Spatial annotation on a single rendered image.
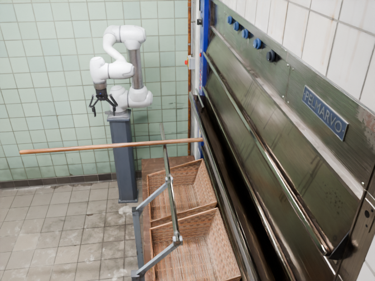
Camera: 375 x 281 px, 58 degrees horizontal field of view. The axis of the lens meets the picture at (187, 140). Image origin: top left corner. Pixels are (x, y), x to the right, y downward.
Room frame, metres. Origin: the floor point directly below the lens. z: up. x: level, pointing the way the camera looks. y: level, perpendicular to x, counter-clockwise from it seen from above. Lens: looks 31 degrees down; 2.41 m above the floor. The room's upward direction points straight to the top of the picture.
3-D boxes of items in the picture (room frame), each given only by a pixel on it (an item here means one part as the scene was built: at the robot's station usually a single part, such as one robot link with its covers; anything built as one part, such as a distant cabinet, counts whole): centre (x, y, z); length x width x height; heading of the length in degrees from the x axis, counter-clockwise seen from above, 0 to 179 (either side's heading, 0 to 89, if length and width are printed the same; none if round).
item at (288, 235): (1.48, -0.28, 1.54); 1.79 x 0.11 x 0.19; 8
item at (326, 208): (1.48, -0.28, 1.80); 1.79 x 0.11 x 0.19; 8
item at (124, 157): (2.84, 0.64, 0.50); 0.21 x 0.21 x 1.00; 4
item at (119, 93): (2.84, 0.63, 1.17); 0.18 x 0.16 x 0.22; 91
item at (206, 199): (2.02, 0.07, 0.72); 0.56 x 0.49 x 0.28; 8
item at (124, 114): (2.84, 0.66, 1.03); 0.22 x 0.18 x 0.06; 94
